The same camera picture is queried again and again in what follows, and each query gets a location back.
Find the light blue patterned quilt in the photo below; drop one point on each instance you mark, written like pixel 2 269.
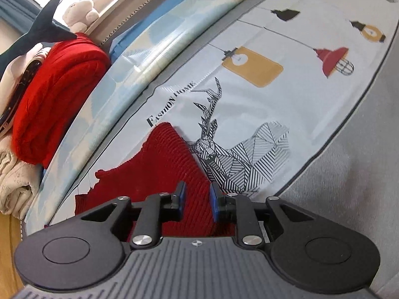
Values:
pixel 124 68

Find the blue curtain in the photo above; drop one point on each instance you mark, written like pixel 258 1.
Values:
pixel 15 3

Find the white teddy bear plush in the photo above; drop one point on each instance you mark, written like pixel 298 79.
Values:
pixel 81 14

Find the dark red knit sweater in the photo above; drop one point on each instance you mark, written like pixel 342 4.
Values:
pixel 171 162

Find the beige window sill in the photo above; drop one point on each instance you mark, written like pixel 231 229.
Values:
pixel 131 3

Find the red folded blanket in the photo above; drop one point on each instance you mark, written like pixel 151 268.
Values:
pixel 59 99

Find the cream folded fleece blanket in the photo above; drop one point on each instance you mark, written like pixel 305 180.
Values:
pixel 15 177

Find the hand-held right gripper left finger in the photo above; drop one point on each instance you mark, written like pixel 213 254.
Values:
pixel 183 199

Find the wooden bed frame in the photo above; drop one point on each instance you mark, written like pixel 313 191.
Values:
pixel 9 255

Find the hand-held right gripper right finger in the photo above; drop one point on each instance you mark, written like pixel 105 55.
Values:
pixel 214 201

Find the dark shark plush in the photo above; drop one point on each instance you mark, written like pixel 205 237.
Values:
pixel 40 28

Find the deer printed bed sheet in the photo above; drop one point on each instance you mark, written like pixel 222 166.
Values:
pixel 311 106

